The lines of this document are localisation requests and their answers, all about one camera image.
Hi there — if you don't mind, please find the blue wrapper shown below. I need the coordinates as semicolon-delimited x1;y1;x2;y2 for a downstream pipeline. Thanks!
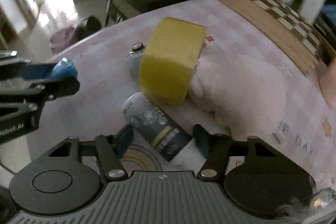
50;57;78;79

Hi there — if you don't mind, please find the dark lens solution bottle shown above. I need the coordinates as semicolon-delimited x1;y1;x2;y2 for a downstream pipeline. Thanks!
122;92;206;174

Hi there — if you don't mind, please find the pink plush toy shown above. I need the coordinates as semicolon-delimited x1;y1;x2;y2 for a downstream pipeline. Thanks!
189;46;286;140

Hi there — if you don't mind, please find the yellow tape roll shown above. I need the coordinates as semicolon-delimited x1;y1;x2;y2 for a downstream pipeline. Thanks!
138;17;207;105

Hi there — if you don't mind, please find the keyboard stand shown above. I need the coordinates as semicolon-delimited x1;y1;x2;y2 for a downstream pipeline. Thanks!
105;0;126;27

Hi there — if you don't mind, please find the pink cylindrical canister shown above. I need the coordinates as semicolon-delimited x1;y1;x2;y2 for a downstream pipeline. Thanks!
318;59;336;109

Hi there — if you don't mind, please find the wooden chess board box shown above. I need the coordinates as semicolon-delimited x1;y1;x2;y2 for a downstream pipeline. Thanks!
218;0;335;75

